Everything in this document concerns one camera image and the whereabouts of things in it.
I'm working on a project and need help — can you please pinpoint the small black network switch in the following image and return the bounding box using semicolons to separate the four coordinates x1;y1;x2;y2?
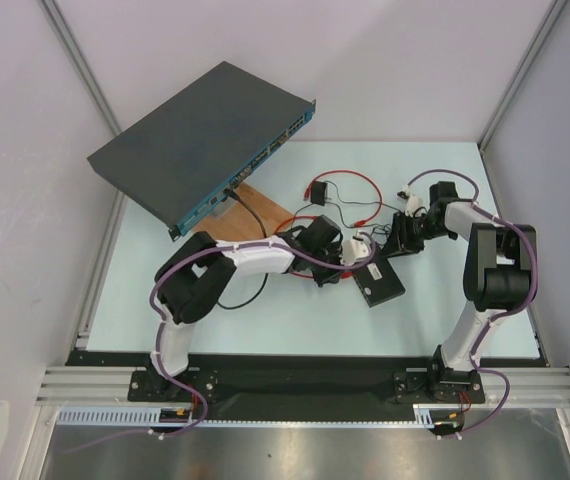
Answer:
352;258;406;308

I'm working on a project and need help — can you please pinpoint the thick black cable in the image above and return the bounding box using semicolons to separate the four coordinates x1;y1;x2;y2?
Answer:
217;188;271;310

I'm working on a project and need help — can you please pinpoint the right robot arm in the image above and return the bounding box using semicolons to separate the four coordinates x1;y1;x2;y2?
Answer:
382;181;538;402

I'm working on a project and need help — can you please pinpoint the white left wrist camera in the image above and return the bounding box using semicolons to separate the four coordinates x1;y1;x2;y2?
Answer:
342;234;375;266

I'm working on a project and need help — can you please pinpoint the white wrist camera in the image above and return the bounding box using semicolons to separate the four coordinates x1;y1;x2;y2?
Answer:
397;184;425;217
342;234;375;266

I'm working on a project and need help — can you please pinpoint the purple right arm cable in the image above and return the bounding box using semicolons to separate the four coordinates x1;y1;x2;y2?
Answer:
404;168;539;441

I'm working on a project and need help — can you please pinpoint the thin black power cable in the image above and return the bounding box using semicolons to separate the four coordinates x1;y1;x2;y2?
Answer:
327;184;396;246

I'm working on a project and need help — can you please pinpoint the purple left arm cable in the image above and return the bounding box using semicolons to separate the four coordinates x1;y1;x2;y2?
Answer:
59;232;379;451

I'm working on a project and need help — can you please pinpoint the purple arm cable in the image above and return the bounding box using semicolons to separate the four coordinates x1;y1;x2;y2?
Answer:
59;232;379;451
404;168;539;441

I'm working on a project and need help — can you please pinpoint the black power adapter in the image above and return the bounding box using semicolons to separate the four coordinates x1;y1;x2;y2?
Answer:
309;181;328;206

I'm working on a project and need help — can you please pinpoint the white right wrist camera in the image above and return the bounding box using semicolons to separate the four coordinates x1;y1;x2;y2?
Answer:
397;184;425;217

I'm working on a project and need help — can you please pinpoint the aluminium frame rail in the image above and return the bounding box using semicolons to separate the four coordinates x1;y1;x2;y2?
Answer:
36;366;570;409

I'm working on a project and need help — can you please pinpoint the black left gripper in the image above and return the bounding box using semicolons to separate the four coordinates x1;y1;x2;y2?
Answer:
309;241;353;289

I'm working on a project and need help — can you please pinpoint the large blue rack switch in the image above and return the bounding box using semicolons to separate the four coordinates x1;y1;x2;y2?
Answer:
88;62;316;240

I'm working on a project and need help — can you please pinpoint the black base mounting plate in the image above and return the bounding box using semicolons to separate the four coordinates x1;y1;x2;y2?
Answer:
66;350;545;422

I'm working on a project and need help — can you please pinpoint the white slotted cable duct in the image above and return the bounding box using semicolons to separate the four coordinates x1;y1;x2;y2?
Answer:
57;406;193;427

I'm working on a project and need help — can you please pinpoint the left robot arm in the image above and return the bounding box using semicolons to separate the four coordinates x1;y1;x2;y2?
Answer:
149;215;373;400

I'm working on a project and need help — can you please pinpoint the bamboo wooden board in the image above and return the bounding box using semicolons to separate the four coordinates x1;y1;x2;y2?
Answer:
192;183;293;241

